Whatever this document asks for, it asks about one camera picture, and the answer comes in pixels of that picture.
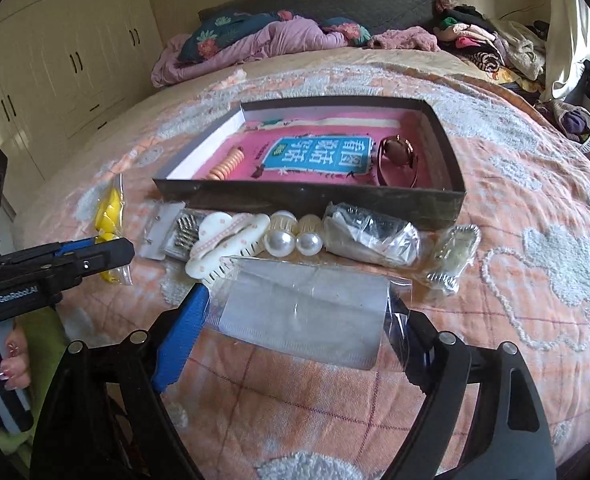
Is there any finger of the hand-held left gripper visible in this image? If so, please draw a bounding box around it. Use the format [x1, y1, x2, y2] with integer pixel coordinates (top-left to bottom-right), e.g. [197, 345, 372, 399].
[35, 238, 136, 306]
[0, 239, 108, 267]

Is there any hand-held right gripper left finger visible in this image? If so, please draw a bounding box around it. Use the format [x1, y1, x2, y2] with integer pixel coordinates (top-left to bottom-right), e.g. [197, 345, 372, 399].
[27, 285, 210, 480]

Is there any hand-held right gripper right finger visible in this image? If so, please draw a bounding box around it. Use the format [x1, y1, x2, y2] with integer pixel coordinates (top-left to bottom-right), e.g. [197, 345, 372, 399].
[382, 300, 558, 480]

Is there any yellow hair clips bag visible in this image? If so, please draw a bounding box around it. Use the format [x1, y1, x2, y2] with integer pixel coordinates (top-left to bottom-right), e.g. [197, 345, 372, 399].
[92, 175, 133, 286]

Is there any white pink hair claw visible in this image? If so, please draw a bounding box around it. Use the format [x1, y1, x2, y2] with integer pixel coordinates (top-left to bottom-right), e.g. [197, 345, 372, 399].
[185, 211, 272, 288]

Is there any clear heart hair claw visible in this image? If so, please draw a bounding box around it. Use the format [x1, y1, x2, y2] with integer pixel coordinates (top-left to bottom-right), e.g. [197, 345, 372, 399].
[422, 225, 482, 296]

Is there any clear bag with earrings card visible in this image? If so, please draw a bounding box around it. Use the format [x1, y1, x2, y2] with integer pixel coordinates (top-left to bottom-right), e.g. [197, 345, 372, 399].
[207, 259, 413, 372]

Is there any plastic bag with silver accessory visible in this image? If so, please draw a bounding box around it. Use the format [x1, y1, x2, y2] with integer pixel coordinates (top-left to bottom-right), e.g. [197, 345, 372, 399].
[321, 201, 422, 267]

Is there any pearl hair clip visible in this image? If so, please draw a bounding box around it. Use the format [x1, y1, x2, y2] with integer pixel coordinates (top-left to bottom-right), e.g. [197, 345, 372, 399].
[264, 210, 323, 257]

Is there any pink cardboard tray box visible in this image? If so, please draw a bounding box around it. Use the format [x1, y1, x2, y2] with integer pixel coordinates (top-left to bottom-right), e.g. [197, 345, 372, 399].
[152, 98, 468, 231]

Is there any person's left hand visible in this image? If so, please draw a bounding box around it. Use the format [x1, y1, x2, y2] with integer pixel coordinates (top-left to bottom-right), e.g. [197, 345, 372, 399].
[0, 329, 32, 392]

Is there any green clothing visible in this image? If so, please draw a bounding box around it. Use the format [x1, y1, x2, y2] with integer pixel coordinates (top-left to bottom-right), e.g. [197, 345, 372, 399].
[0, 305, 80, 480]

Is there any cream wardrobe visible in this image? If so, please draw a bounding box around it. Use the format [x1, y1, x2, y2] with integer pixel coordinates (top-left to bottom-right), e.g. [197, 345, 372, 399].
[0, 0, 170, 211]

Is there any orange white bedspread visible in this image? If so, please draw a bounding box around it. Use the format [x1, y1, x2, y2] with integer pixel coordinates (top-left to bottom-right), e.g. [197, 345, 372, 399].
[12, 45, 590, 480]

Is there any dark floral pillow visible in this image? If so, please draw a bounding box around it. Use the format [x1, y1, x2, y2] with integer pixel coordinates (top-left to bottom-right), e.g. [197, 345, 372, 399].
[177, 10, 376, 63]

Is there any white mesh bag with clothes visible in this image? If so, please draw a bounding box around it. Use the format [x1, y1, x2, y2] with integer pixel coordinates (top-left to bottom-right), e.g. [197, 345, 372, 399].
[535, 100, 590, 156]

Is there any purple blanket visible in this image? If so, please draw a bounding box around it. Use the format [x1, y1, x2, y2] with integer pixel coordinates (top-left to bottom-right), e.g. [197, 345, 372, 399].
[151, 16, 348, 88]

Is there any tan bed sheet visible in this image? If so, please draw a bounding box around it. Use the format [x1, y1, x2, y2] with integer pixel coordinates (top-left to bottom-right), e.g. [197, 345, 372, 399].
[165, 42, 516, 91]

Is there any pink fuzzy garment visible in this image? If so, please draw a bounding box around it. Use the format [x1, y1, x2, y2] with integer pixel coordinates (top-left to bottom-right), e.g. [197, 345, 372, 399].
[367, 25, 442, 53]

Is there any pile of clothes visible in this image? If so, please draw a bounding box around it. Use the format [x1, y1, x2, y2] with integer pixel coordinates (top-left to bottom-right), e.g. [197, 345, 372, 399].
[432, 0, 548, 86]

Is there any grey headboard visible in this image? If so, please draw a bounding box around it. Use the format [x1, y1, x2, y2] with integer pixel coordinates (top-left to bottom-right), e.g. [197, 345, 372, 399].
[197, 0, 443, 36]

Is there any orange spiral hair tie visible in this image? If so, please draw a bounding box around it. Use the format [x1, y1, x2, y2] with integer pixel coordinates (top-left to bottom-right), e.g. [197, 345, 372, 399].
[206, 146, 246, 181]

